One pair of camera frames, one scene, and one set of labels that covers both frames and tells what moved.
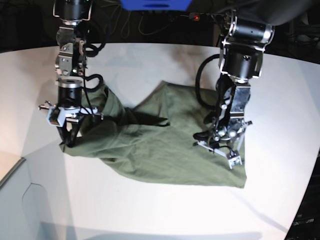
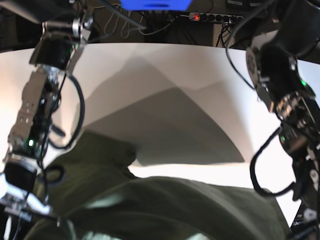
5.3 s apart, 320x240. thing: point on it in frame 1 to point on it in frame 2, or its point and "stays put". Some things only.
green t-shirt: (154, 139) to (93, 192)
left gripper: (72, 115) to (16, 183)
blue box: (156, 5) stays put
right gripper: (227, 137) to (306, 224)
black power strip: (206, 17) stays put
